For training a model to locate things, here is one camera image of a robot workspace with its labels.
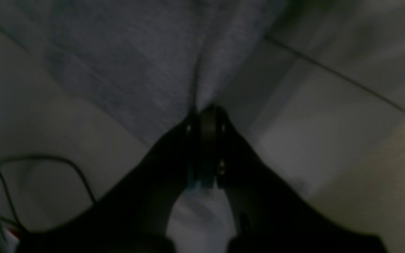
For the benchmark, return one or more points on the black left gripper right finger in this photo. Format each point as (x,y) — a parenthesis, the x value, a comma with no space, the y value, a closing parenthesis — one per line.
(269,215)

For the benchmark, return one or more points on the grey T-shirt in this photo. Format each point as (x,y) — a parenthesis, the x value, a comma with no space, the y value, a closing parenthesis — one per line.
(147,63)

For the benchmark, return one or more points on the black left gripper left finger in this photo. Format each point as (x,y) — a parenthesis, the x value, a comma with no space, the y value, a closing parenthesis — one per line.
(132,217)

